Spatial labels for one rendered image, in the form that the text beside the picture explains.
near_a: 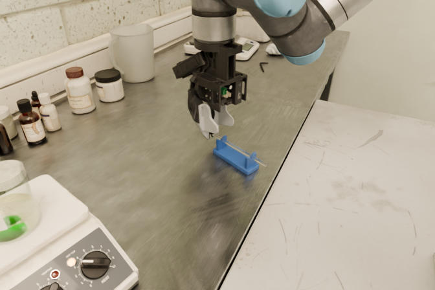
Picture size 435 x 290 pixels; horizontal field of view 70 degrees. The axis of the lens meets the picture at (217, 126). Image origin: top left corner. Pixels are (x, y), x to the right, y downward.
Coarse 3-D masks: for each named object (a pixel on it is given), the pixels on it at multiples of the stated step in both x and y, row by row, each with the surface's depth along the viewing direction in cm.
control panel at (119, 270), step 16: (80, 240) 39; (96, 240) 39; (64, 256) 37; (80, 256) 38; (112, 256) 39; (48, 272) 36; (64, 272) 36; (80, 272) 37; (112, 272) 38; (128, 272) 39; (16, 288) 34; (32, 288) 34; (64, 288) 35; (80, 288) 36; (96, 288) 36; (112, 288) 37
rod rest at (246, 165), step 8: (224, 136) 64; (216, 144) 64; (224, 144) 65; (216, 152) 64; (224, 152) 64; (232, 152) 64; (224, 160) 63; (232, 160) 62; (240, 160) 62; (248, 160) 58; (240, 168) 60; (248, 168) 59; (256, 168) 60
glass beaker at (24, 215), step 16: (0, 160) 36; (16, 160) 36; (0, 176) 37; (16, 176) 38; (0, 192) 32; (16, 192) 34; (32, 192) 37; (0, 208) 33; (16, 208) 34; (32, 208) 37; (0, 224) 34; (16, 224) 35; (32, 224) 37; (0, 240) 35; (16, 240) 36
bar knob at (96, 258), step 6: (90, 252) 38; (96, 252) 38; (102, 252) 39; (84, 258) 36; (90, 258) 36; (96, 258) 37; (102, 258) 37; (108, 258) 37; (84, 264) 36; (90, 264) 36; (96, 264) 36; (102, 264) 37; (108, 264) 37; (84, 270) 37; (90, 270) 37; (96, 270) 37; (102, 270) 37; (90, 276) 37; (96, 276) 37
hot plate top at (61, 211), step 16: (48, 176) 46; (48, 192) 43; (64, 192) 43; (48, 208) 40; (64, 208) 40; (80, 208) 40; (48, 224) 38; (64, 224) 38; (32, 240) 36; (48, 240) 36; (0, 256) 34; (16, 256) 34; (0, 272) 33
